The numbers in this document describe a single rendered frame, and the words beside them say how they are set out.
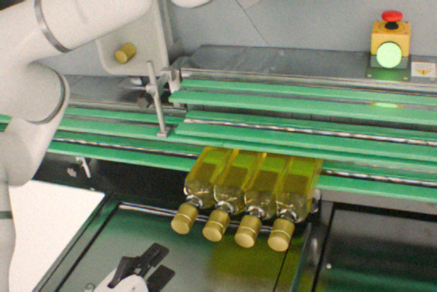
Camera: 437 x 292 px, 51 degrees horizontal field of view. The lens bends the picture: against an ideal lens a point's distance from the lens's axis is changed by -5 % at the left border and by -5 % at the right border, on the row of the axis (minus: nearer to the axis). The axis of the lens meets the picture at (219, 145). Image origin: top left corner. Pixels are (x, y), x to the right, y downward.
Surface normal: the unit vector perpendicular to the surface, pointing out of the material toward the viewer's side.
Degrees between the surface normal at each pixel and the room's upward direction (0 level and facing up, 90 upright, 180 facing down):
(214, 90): 90
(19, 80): 81
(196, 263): 90
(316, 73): 90
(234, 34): 0
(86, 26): 28
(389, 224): 89
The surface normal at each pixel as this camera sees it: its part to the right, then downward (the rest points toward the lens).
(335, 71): -0.12, -0.81
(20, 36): 0.24, 0.13
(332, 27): -0.33, 0.58
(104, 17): 0.09, 0.79
